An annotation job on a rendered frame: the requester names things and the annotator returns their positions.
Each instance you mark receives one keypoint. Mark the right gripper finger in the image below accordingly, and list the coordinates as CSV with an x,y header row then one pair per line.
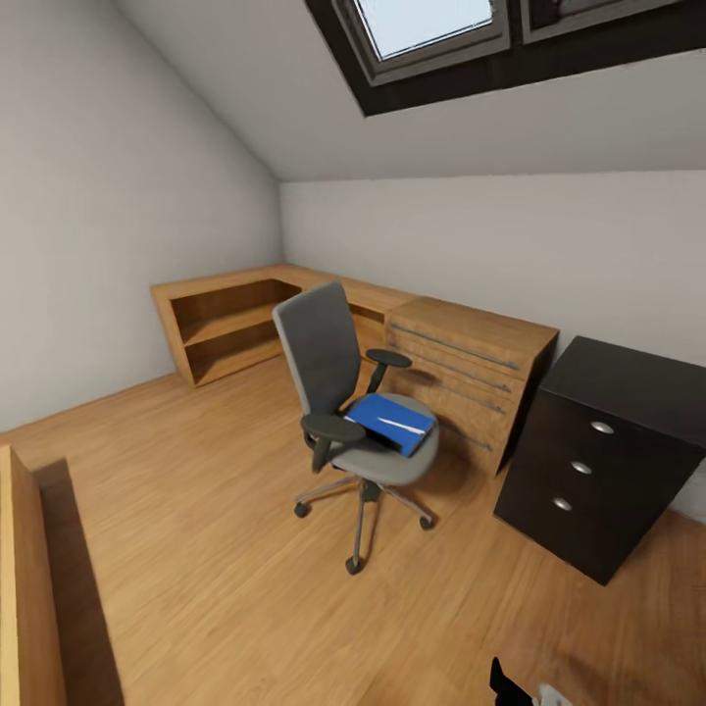
x,y
496,678

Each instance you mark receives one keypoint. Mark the bookcase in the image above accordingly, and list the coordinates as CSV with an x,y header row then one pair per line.
x,y
212,324
287,281
368,304

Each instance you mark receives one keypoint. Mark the bed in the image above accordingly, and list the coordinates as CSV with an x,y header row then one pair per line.
x,y
31,672

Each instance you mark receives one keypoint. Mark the folder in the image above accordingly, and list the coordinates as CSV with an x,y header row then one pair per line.
x,y
373,413

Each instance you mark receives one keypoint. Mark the swivel chair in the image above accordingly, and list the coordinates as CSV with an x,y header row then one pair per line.
x,y
318,336

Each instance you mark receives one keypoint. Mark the desk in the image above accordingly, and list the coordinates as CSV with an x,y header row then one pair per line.
x,y
661,396

